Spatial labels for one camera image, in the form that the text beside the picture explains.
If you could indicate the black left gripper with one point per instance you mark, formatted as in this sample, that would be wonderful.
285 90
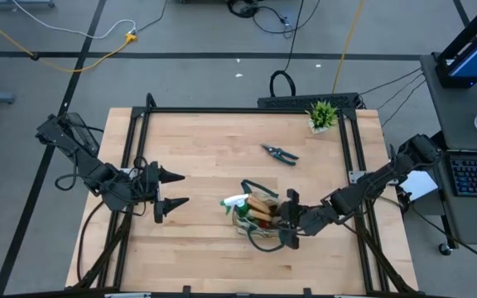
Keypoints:
148 184

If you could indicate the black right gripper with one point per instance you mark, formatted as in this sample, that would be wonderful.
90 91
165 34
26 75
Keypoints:
315 219

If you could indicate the cream and green canvas bag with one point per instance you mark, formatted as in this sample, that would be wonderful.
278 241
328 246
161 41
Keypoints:
240 223

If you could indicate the green and white spray bottle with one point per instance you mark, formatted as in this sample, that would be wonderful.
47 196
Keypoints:
234 200

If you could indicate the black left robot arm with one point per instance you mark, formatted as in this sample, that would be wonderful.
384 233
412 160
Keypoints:
89 169

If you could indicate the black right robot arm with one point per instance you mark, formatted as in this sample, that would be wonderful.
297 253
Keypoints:
371 186

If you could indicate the black mesh device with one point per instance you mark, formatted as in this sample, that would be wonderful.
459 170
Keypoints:
89 140

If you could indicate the small green potted plant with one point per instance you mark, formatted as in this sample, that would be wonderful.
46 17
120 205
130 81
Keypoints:
323 116

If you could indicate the black perforated metal box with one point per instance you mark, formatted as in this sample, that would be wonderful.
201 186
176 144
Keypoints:
296 101

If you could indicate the white paper sheet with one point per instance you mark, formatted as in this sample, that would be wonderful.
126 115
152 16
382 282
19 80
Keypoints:
420 184

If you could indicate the black caster wheel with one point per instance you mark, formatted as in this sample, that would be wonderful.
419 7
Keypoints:
444 249

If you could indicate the grey desk cart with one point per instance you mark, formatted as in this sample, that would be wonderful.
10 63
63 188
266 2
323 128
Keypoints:
454 107

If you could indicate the long grey floor bar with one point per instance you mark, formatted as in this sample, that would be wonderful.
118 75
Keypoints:
15 3

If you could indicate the black metal table frame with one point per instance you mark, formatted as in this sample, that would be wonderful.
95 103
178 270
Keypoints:
222 110

